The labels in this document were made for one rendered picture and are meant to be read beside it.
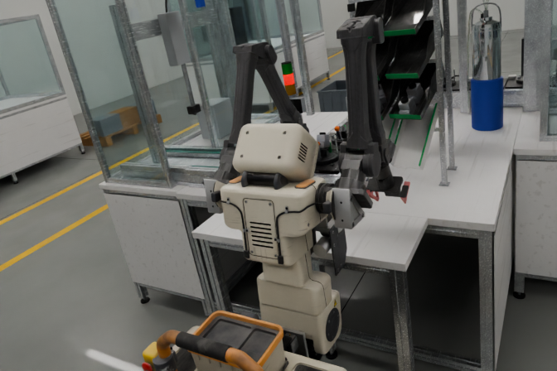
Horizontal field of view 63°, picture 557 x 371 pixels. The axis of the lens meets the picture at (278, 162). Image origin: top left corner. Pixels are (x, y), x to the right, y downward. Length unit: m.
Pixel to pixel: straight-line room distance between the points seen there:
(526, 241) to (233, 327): 1.73
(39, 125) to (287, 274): 5.87
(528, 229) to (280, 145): 1.65
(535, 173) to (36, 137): 6.01
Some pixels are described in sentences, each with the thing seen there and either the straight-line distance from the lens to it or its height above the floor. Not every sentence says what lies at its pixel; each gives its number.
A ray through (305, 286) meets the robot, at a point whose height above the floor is 0.91.
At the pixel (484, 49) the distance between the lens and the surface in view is 2.57.
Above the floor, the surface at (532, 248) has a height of 0.32.
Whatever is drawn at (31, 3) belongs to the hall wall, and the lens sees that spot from 10.79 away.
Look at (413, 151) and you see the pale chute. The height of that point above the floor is 1.04.
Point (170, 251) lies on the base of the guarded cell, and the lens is 2.72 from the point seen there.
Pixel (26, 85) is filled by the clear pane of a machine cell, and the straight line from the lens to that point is 6.96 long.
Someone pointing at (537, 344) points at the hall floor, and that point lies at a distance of 2.60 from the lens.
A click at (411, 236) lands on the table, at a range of 1.68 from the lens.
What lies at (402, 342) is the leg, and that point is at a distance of 1.79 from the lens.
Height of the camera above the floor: 1.73
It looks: 20 degrees down
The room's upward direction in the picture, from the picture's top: 10 degrees counter-clockwise
